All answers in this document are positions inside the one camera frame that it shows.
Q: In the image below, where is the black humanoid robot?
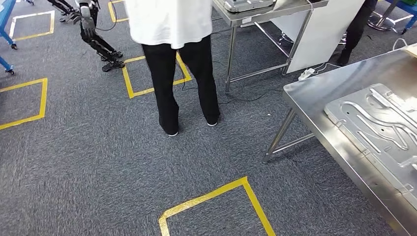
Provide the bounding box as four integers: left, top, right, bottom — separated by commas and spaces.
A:
46, 0, 126, 73

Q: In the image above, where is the blue metal cart frame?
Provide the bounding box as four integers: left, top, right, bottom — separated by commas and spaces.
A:
384, 0, 417, 35

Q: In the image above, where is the stainless steel workbench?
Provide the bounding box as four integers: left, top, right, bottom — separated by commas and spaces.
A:
262, 43, 417, 236

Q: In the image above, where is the white panel board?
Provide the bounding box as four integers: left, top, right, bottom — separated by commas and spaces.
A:
270, 0, 366, 75

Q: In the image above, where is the white power strip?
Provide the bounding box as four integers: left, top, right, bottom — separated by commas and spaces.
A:
297, 67, 316, 82

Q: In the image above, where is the small steel table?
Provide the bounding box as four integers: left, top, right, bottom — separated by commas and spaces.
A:
211, 0, 329, 94

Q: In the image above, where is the pressed sheet metal panel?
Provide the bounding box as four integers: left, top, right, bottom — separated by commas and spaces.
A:
216, 0, 277, 13
324, 83, 417, 204

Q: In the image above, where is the person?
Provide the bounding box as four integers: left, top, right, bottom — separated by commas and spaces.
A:
124, 0, 221, 138
335, 0, 379, 67

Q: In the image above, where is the chrome stool base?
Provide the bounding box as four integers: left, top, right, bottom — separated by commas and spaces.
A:
367, 9, 397, 32

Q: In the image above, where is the yellow floor tape square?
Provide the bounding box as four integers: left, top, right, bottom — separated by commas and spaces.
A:
0, 77, 49, 131

